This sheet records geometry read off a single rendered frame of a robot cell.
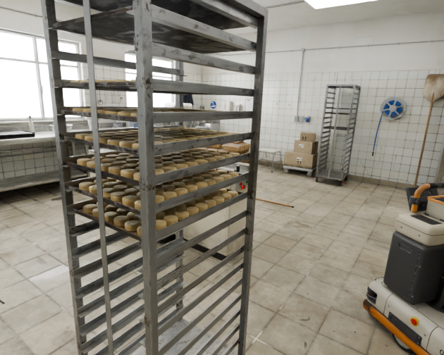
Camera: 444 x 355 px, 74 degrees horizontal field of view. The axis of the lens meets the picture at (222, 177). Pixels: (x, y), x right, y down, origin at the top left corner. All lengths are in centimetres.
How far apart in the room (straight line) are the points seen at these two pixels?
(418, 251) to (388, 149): 441
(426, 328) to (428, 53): 498
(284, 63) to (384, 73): 200
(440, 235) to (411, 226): 15
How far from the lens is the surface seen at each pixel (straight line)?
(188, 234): 305
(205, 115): 103
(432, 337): 220
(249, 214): 138
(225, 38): 113
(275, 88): 705
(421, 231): 210
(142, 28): 82
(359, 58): 654
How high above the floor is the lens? 146
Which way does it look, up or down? 14 degrees down
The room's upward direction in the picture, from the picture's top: 2 degrees clockwise
